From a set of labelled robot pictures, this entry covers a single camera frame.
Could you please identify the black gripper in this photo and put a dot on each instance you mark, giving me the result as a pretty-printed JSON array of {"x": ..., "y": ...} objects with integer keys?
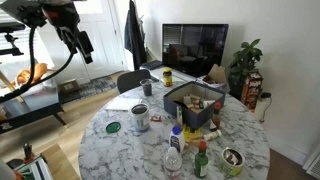
[{"x": 68, "y": 30}]

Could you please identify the green round lid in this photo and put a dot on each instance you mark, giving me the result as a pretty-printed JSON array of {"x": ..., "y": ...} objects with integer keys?
[{"x": 113, "y": 127}]

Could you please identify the silver tin can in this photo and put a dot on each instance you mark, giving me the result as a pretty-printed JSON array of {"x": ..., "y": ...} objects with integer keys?
[{"x": 140, "y": 116}]

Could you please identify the red ketchup packet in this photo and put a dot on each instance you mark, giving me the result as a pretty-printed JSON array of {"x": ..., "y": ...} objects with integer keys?
[{"x": 155, "y": 118}]

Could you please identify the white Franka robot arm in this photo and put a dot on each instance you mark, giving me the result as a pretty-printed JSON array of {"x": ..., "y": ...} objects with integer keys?
[{"x": 13, "y": 8}]

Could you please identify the grey plastic cup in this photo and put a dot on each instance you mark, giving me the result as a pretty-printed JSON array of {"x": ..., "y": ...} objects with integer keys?
[{"x": 146, "y": 88}]

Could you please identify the white panel door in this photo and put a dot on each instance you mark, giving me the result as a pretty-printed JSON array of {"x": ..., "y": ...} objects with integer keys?
[{"x": 103, "y": 43}]

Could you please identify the orange stuffed toy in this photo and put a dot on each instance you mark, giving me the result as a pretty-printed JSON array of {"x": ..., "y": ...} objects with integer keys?
[{"x": 36, "y": 71}]

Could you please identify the small brown cardboard box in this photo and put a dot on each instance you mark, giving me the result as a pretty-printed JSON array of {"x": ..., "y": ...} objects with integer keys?
[{"x": 69, "y": 86}]

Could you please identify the grey patterned rug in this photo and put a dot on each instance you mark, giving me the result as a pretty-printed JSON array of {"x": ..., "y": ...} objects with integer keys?
[{"x": 93, "y": 86}]

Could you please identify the dark hanging coat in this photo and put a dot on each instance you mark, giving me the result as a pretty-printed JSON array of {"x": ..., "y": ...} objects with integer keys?
[{"x": 133, "y": 36}]

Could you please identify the light grey sofa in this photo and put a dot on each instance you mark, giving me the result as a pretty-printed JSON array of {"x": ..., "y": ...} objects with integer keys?
[{"x": 36, "y": 90}]

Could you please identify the wooden tripod leg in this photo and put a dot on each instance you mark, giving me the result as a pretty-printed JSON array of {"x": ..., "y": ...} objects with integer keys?
[{"x": 8, "y": 83}]

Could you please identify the dark grey chair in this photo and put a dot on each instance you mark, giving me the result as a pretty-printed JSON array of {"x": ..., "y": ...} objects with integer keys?
[{"x": 131, "y": 80}]

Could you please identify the dark low bench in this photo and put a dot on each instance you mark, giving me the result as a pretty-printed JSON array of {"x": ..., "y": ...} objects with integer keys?
[{"x": 33, "y": 108}]

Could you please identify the dark flat laptop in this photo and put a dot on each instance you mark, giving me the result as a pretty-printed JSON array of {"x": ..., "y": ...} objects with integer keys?
[{"x": 151, "y": 64}]

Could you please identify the yellow label vitamin bottle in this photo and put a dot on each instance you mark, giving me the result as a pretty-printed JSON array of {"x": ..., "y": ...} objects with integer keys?
[{"x": 167, "y": 78}]

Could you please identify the black flat screen television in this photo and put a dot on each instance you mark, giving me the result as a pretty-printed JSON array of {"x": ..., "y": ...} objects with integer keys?
[{"x": 195, "y": 48}]

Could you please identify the black and red clamp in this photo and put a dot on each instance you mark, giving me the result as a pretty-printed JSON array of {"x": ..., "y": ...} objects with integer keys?
[{"x": 27, "y": 151}]

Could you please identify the light wooden side table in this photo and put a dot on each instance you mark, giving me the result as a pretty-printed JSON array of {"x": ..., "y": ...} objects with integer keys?
[{"x": 61, "y": 163}]

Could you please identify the thin green white tube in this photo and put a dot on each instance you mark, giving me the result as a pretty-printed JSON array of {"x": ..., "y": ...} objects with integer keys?
[{"x": 179, "y": 116}]

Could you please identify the green white striped object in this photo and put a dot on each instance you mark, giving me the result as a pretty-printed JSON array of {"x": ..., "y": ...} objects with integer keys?
[{"x": 35, "y": 170}]

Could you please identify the tan wooden blocks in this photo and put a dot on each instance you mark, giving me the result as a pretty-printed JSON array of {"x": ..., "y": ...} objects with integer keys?
[
  {"x": 193, "y": 101},
  {"x": 193, "y": 140}
]

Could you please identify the dark blue open box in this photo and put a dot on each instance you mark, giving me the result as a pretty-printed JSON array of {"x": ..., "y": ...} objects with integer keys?
[{"x": 191, "y": 118}]

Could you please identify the white bottle blue cap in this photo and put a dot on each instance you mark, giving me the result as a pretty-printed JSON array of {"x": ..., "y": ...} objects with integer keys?
[{"x": 176, "y": 140}]

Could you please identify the open brown cardboard box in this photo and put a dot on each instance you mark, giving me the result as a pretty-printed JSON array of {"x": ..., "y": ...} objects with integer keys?
[{"x": 216, "y": 75}]

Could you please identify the yellow plastic item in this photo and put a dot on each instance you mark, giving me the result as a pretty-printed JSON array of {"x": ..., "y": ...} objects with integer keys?
[{"x": 188, "y": 131}]

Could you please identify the clear plastic water bottle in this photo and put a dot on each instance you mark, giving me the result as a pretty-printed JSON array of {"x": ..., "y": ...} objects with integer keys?
[{"x": 173, "y": 165}]

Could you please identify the red cap hot sauce bottle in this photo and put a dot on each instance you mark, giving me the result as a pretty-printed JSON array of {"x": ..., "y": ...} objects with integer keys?
[{"x": 216, "y": 118}]

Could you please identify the small white bottle green cap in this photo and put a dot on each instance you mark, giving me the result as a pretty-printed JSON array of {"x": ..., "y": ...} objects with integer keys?
[{"x": 212, "y": 135}]

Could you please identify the green potted plant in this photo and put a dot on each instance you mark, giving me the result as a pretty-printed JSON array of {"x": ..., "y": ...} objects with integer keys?
[{"x": 245, "y": 60}]

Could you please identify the green bottle red cap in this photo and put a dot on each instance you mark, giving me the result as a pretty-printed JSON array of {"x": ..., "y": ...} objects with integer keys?
[{"x": 201, "y": 163}]

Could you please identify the orange Jenga box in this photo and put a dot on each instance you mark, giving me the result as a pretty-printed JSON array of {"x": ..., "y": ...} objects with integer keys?
[{"x": 251, "y": 90}]

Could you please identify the black camera stand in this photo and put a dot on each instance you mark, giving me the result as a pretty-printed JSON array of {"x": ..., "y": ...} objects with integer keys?
[{"x": 11, "y": 28}]

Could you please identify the white wall vent grille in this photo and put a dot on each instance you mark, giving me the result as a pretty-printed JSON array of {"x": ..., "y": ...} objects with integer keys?
[{"x": 313, "y": 165}]

